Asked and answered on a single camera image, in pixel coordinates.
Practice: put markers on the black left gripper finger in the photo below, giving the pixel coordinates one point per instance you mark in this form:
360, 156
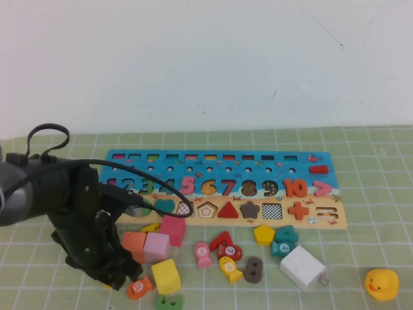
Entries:
134, 276
111, 281

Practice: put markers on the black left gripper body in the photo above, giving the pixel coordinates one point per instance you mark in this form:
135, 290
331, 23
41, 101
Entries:
90, 248

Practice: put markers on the orange fish piece number ten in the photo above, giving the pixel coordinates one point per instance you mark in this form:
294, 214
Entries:
138, 286

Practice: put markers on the green number three piece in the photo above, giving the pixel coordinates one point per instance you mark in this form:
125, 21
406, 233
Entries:
161, 303

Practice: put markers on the yellow flat wooden piece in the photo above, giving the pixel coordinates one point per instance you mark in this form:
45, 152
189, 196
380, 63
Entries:
150, 228

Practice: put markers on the green round shape piece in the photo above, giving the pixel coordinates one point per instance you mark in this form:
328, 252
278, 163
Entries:
149, 210

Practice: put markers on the pink fish piece number five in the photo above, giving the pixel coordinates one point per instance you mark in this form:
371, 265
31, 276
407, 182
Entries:
202, 252

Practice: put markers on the teal heart shape piece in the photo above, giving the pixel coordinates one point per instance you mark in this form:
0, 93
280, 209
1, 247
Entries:
163, 206

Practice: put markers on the yellow fish piece number six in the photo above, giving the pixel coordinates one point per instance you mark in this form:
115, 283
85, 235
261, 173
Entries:
229, 268

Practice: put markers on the red fish piece number seven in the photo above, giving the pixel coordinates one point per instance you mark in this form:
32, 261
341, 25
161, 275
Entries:
230, 251

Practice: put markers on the red triangle shape piece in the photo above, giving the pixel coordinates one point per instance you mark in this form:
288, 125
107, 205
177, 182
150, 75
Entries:
229, 212

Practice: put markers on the brown number eight piece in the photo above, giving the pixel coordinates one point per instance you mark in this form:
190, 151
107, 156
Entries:
249, 278

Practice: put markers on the blue wooden number puzzle board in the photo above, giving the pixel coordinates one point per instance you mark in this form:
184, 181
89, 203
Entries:
213, 176

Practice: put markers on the yellow pentagon shape piece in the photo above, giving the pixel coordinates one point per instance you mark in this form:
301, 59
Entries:
264, 235

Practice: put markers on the teal fish piece number four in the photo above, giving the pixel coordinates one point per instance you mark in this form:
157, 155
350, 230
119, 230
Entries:
284, 248

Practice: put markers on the orange plus sign piece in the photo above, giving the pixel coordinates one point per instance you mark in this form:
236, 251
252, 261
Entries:
298, 211

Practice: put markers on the pink greater-than sign piece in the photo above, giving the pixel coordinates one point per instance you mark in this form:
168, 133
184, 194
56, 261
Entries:
327, 189

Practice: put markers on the red rectangular bar piece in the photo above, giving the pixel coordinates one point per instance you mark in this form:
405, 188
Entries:
318, 170

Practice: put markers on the orange wooden cube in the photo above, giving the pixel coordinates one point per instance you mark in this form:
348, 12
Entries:
132, 245

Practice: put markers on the yellow wooden cube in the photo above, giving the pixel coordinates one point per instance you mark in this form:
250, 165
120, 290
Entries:
166, 277

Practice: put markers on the light pink wooden cube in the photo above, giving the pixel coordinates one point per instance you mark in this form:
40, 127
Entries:
156, 250

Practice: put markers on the magenta wooden cube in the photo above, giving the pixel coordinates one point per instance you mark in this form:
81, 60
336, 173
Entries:
172, 231

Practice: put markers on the green checked tablecloth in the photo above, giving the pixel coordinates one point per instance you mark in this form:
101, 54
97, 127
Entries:
355, 226

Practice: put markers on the yellow rubber duck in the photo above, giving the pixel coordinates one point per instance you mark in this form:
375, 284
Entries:
384, 281

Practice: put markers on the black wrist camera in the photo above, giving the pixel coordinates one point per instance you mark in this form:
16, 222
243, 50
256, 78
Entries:
113, 197

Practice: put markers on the white usb wall charger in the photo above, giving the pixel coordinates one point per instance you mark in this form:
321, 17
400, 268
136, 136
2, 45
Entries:
301, 266

